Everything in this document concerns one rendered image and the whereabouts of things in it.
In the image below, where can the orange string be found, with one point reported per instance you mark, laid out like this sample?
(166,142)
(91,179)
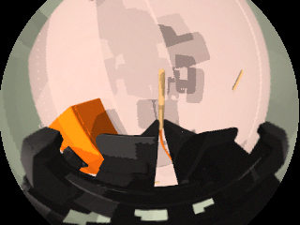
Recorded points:
(161,104)

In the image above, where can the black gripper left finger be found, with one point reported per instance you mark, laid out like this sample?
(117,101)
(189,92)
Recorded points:
(131,147)

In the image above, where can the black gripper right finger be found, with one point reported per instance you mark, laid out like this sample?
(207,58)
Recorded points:
(187,148)

